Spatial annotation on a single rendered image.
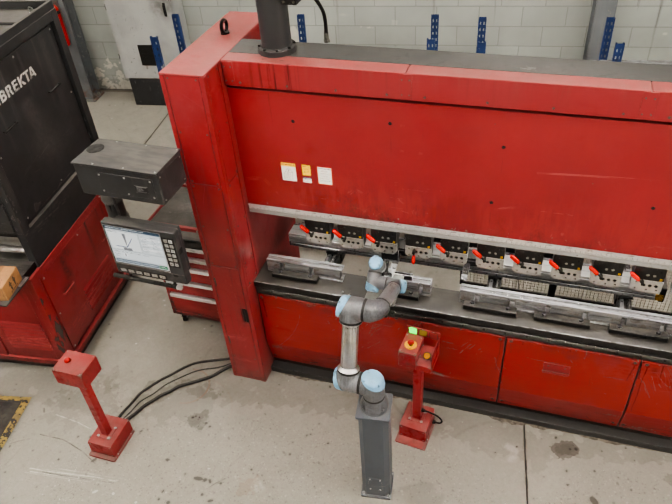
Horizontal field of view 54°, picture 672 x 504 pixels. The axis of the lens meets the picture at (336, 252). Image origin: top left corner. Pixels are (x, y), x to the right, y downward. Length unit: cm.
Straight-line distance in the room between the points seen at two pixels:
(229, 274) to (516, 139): 188
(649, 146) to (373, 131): 128
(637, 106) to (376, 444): 212
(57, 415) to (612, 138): 389
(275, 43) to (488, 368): 226
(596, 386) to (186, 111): 277
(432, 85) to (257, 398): 252
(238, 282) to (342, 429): 119
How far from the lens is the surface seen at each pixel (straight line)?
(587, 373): 411
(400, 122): 333
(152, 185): 338
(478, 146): 332
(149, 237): 360
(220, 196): 371
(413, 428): 430
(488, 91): 316
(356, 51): 343
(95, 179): 359
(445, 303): 396
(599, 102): 316
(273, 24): 340
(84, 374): 410
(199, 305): 504
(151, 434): 469
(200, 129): 352
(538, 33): 776
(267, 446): 444
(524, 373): 416
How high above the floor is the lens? 363
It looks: 40 degrees down
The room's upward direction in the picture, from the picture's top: 5 degrees counter-clockwise
